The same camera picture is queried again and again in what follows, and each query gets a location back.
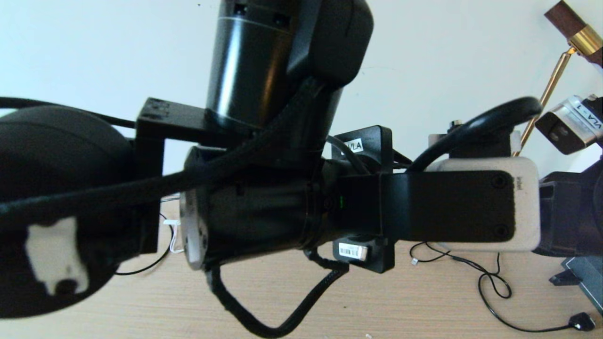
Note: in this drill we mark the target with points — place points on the brass desk lamp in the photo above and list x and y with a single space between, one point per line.
584 40

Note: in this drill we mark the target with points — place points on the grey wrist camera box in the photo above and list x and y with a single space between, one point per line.
572 123
527 212

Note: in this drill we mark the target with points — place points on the dark teal printed box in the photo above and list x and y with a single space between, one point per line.
589 280

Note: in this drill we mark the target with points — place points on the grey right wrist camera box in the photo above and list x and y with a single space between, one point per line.
572 123

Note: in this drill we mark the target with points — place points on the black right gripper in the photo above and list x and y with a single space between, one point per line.
572 216

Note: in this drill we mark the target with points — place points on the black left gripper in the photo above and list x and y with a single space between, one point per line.
424 207

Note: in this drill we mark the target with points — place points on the black plastic clip stand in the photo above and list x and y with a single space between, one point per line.
564 278

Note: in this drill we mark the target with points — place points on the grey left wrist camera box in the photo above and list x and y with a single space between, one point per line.
527 212

